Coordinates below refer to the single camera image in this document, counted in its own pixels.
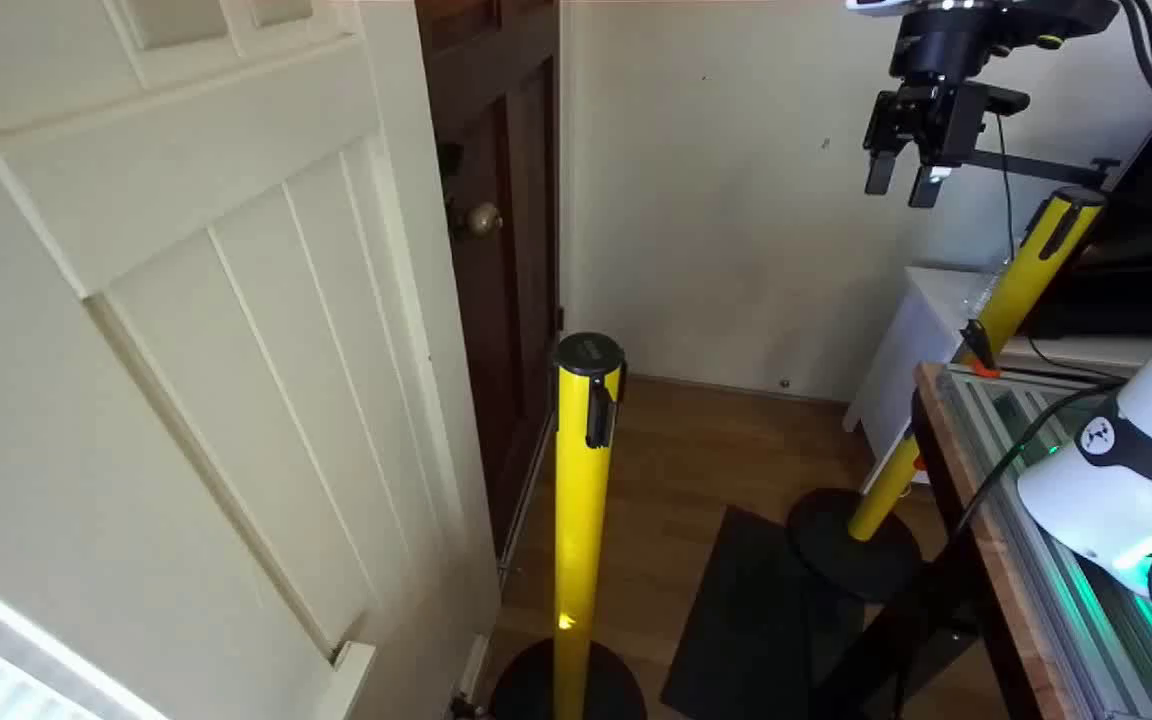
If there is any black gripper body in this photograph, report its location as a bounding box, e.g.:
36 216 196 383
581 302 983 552
866 81 1037 167

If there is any white low cabinet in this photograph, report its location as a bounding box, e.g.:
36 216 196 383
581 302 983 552
843 263 1152 470

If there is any orange and black clamp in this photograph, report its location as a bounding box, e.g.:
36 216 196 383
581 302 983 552
958 320 1008 383

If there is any black monitor screen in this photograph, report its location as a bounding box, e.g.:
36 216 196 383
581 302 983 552
1023 52 1152 338

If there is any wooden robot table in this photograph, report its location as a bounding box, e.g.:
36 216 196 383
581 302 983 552
802 361 1152 720

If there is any dark brown wooden door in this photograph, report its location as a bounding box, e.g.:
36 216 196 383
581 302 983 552
411 0 568 555

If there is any round metal door knob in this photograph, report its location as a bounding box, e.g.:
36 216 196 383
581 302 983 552
466 196 508 241

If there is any black floor mat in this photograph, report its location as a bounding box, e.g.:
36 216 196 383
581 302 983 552
661 499 880 720

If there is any white panelled partition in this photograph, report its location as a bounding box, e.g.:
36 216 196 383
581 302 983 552
0 0 504 720

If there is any thin black mount rod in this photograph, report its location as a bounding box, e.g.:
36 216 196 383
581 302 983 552
967 142 1124 193

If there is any tilted yellow stanchion post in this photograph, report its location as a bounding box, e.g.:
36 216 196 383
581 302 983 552
790 183 1112 608

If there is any black cable on frame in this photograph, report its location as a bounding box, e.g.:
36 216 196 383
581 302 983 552
958 381 1128 527

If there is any aluminium profile base frame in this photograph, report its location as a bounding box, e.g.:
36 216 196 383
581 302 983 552
934 362 1152 720

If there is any upright yellow stanchion post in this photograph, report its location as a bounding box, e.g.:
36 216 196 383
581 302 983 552
488 329 653 720

